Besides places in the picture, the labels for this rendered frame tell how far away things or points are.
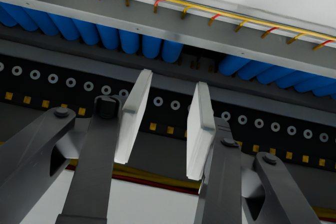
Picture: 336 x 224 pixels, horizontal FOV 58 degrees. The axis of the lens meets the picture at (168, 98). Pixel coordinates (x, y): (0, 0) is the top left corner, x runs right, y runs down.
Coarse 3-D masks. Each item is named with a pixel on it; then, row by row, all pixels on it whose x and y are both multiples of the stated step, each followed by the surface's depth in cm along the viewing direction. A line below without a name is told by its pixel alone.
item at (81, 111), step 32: (32, 64) 35; (0, 96) 34; (32, 96) 34; (64, 96) 35; (96, 96) 35; (160, 96) 36; (192, 96) 36; (160, 128) 35; (256, 128) 36; (320, 128) 37; (288, 160) 36; (320, 160) 36
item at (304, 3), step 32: (192, 0) 22; (224, 0) 21; (256, 0) 20; (288, 0) 19; (320, 0) 19; (320, 32) 23; (64, 64) 34; (96, 64) 35; (224, 96) 36; (256, 96) 36
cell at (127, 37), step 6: (120, 30) 25; (126, 30) 25; (120, 36) 27; (126, 36) 26; (132, 36) 26; (138, 36) 28; (126, 42) 28; (132, 42) 28; (138, 42) 30; (126, 48) 30; (132, 48) 30
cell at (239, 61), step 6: (228, 54) 28; (222, 60) 30; (228, 60) 28; (234, 60) 27; (240, 60) 26; (246, 60) 26; (222, 66) 30; (228, 66) 29; (234, 66) 28; (240, 66) 28; (222, 72) 31; (228, 72) 30
